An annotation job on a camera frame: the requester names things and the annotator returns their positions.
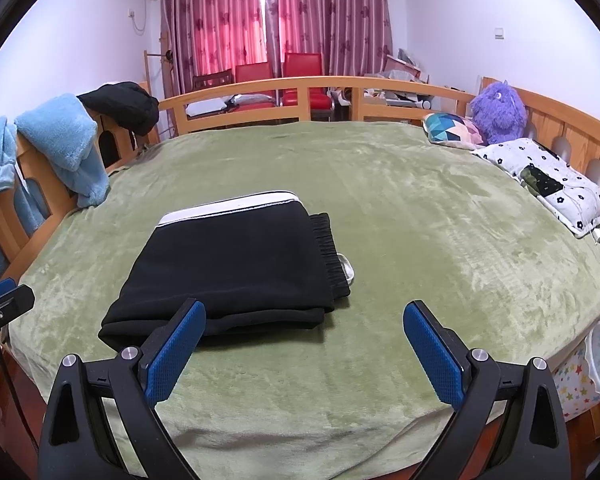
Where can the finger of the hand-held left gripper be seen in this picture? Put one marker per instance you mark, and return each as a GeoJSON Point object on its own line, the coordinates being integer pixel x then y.
{"type": "Point", "coordinates": [2, 291]}

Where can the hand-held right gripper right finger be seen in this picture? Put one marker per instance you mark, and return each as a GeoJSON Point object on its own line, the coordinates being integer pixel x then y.
{"type": "Point", "coordinates": [432, 355]}

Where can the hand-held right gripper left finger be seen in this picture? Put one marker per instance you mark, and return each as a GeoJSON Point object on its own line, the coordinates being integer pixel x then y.
{"type": "Point", "coordinates": [177, 350]}

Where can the black pants with white stripe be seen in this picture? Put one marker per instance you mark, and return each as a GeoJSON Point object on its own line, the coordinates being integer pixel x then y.
{"type": "Point", "coordinates": [230, 260]}

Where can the clear plastic object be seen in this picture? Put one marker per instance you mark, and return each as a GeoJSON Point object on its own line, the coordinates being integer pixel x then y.
{"type": "Point", "coordinates": [347, 270]}

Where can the green fleece blanket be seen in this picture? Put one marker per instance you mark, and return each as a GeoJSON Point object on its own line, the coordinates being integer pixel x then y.
{"type": "Point", "coordinates": [405, 220]}

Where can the star print bin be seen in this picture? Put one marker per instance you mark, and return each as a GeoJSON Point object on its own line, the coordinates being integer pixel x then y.
{"type": "Point", "coordinates": [587, 370]}

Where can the white floral pillow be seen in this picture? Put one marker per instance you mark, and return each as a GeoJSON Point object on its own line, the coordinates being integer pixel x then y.
{"type": "Point", "coordinates": [545, 180]}

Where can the black garment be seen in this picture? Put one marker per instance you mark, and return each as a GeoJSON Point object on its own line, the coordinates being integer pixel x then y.
{"type": "Point", "coordinates": [122, 105]}

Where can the geometric patterned pillow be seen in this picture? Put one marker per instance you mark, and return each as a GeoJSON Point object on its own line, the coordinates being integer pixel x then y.
{"type": "Point", "coordinates": [452, 127]}

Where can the purple plush toy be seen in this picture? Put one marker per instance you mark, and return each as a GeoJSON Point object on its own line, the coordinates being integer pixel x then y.
{"type": "Point", "coordinates": [497, 110]}

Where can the wooden coat rack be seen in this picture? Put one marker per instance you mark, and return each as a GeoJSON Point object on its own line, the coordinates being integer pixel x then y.
{"type": "Point", "coordinates": [152, 67]}

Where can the dark wooden chair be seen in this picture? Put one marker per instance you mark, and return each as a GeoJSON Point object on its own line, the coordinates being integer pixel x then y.
{"type": "Point", "coordinates": [212, 80]}

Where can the pile of cardboard boxes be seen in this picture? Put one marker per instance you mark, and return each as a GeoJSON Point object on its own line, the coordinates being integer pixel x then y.
{"type": "Point", "coordinates": [402, 72]}

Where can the red chair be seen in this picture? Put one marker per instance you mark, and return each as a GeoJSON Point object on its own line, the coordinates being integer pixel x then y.
{"type": "Point", "coordinates": [302, 67]}
{"type": "Point", "coordinates": [254, 74]}

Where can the pink floral curtains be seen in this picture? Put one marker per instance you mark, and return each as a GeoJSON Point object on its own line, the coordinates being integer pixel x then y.
{"type": "Point", "coordinates": [220, 20]}

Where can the wooden bed frame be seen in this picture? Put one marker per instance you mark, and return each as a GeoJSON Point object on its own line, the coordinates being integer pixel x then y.
{"type": "Point", "coordinates": [300, 85]}

